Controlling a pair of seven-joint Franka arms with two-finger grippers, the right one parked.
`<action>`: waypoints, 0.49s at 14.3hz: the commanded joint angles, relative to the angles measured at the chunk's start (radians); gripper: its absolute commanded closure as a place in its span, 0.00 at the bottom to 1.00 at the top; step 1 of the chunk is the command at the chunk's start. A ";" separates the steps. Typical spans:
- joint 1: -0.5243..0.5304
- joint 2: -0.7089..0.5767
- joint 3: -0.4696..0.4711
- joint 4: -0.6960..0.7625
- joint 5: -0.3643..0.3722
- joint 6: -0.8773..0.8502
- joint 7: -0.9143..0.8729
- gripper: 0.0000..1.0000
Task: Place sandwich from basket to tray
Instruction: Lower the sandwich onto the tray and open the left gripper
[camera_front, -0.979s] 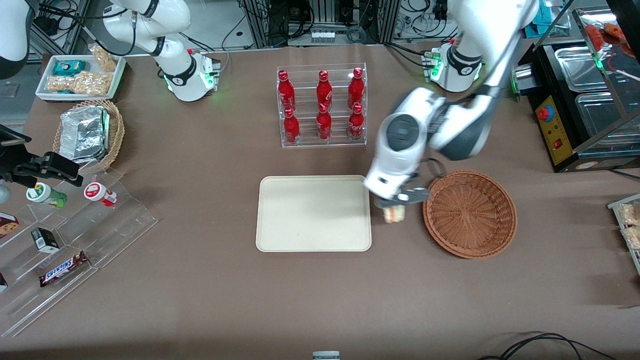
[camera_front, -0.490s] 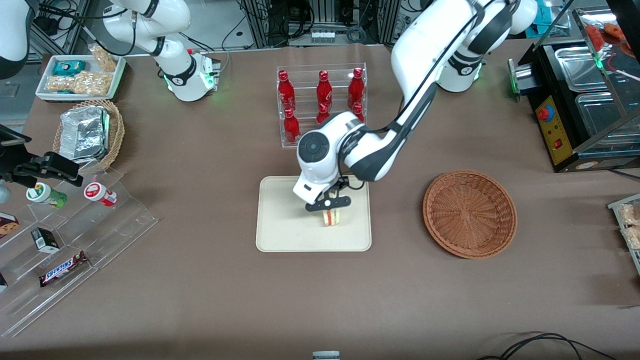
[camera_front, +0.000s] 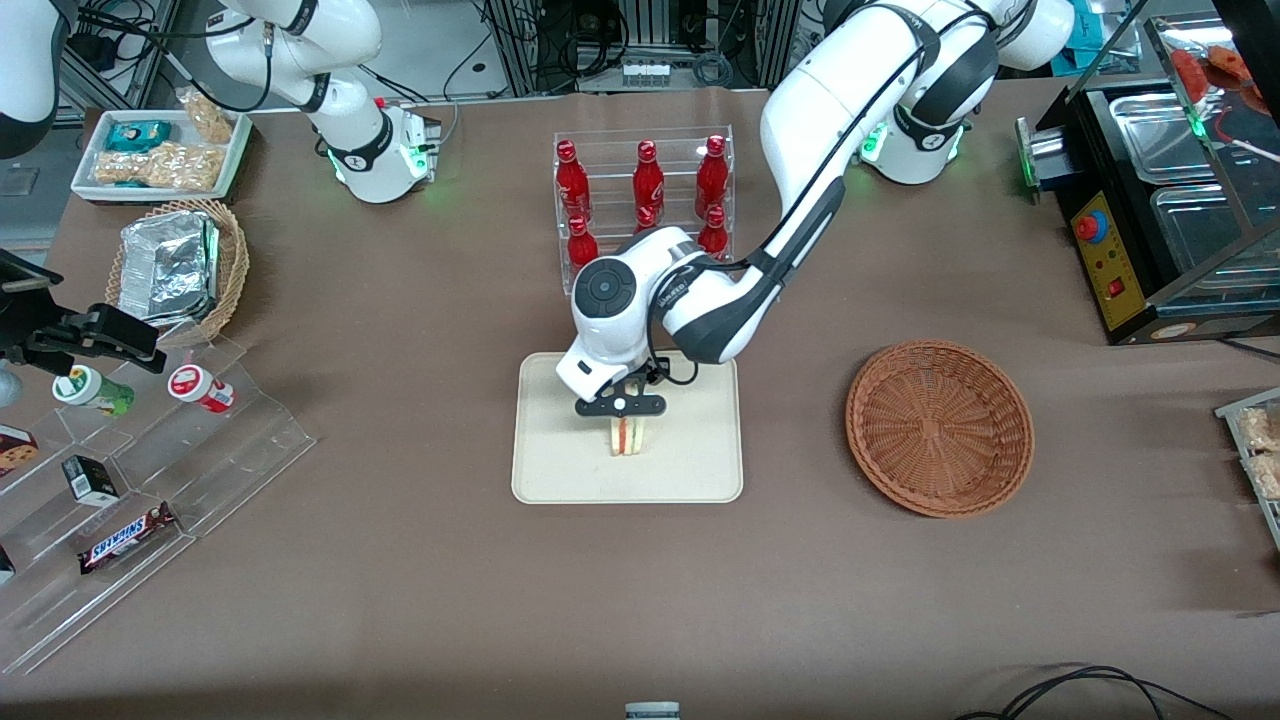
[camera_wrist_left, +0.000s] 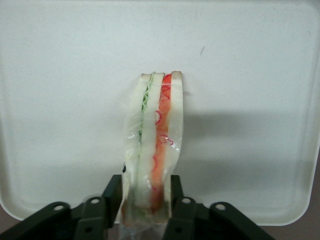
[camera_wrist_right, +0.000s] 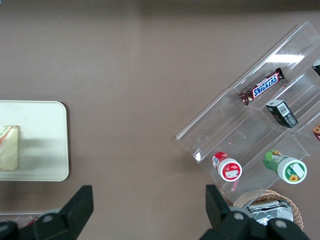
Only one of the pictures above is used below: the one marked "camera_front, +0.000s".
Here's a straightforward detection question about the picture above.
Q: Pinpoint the red food packet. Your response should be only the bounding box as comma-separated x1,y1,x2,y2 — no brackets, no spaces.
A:
1168,45,1256,93

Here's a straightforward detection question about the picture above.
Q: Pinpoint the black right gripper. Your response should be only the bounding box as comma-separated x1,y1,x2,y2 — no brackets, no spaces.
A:
30,304,167,375

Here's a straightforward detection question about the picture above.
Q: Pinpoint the clear acrylic stepped display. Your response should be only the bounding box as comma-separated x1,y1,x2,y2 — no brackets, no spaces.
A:
0,335,318,676

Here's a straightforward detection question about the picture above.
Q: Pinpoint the green-label cup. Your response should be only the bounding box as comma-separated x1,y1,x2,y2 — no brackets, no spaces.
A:
52,365,136,418

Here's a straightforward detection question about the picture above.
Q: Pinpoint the clear peanut snack bag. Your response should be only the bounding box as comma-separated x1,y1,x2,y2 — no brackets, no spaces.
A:
145,142,223,192
183,90,237,145

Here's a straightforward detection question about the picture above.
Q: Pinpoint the snickers chocolate bar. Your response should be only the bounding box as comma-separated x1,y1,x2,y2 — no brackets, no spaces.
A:
78,502,178,575

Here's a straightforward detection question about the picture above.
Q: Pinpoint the black food warmer appliance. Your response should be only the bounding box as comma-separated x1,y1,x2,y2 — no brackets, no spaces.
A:
1060,85,1280,347

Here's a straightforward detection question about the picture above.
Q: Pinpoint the large steel food pan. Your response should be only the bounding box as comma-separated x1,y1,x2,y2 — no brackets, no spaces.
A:
1150,185,1280,293

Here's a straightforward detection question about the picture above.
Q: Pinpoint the black floor cable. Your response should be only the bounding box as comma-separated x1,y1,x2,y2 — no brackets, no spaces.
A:
955,665,1236,720

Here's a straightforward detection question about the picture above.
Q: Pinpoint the teal box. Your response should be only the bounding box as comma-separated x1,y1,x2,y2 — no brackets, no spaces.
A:
1050,5,1106,53

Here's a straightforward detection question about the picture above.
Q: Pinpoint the light tan wicker basket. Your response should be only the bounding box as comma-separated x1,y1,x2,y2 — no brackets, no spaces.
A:
105,198,251,349

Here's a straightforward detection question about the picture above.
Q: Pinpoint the cookie box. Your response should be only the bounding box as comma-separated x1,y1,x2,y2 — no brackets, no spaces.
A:
0,425,41,478

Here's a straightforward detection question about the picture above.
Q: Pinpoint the silver cylinder green ring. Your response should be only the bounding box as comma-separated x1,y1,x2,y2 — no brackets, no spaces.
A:
1015,117,1076,204

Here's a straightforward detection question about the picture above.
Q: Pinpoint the teal snack packet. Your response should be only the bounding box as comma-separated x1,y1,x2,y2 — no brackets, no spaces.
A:
105,120,173,153

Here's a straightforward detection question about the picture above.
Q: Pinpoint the peanut snack bar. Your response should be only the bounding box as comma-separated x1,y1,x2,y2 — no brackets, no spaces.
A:
93,150,151,187

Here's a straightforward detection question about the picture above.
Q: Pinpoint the small black carton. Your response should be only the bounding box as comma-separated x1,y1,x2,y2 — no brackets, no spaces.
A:
62,455,121,506

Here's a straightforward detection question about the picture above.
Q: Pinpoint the brown round wicker basket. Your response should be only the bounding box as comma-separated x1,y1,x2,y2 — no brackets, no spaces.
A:
845,340,1036,519

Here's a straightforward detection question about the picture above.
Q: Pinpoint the cream rectangular tray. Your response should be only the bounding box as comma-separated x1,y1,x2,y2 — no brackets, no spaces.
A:
511,350,745,505

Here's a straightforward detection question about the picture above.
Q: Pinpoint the white rectangular snack tray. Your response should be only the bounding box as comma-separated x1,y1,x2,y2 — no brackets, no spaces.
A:
70,108,254,204

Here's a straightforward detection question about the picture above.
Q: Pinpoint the silver foil packet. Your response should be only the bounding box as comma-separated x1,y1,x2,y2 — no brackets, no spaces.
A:
118,210,221,326

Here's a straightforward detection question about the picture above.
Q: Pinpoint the clear acrylic bottle rack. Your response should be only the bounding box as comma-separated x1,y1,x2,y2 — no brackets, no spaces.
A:
553,125,735,297

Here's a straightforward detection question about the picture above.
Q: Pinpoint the red-label cup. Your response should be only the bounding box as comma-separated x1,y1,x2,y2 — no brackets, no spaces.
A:
167,365,236,414

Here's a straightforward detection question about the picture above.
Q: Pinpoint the white wire rack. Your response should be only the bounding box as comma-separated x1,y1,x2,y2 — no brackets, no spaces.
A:
1215,388,1280,551

